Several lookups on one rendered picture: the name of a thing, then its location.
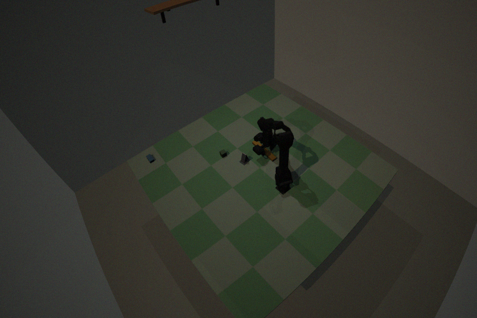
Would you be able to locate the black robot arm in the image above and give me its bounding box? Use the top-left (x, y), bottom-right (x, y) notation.
top-left (254, 117), bottom-right (294, 194)

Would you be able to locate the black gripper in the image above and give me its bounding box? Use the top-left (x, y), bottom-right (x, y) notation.
top-left (253, 135), bottom-right (277, 156)

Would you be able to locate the orange long bar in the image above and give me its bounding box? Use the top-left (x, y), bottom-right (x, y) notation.
top-left (252, 141), bottom-right (276, 162)

